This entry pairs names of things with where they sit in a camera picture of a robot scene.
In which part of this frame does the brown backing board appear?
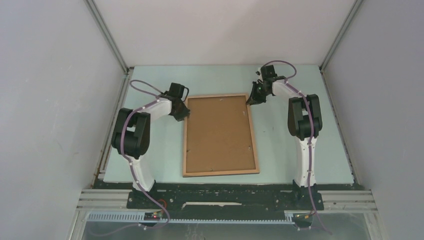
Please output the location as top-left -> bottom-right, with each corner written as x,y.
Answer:
185,96 -> 257,174

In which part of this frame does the wooden picture frame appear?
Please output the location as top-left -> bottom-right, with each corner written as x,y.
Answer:
182,93 -> 261,178

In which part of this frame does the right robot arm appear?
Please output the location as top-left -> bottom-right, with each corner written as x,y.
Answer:
246,61 -> 323,210

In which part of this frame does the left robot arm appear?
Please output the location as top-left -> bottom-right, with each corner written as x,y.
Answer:
111,79 -> 190,208

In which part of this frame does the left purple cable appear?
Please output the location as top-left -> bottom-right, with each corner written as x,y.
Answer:
119,79 -> 171,231

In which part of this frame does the right aluminium corner post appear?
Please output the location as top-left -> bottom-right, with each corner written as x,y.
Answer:
319,0 -> 365,73

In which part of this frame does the aluminium corner post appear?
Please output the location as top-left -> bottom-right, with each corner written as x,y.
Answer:
319,0 -> 365,73
83,0 -> 130,74

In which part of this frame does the left aluminium corner post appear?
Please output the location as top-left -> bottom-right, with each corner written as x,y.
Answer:
83,0 -> 130,74

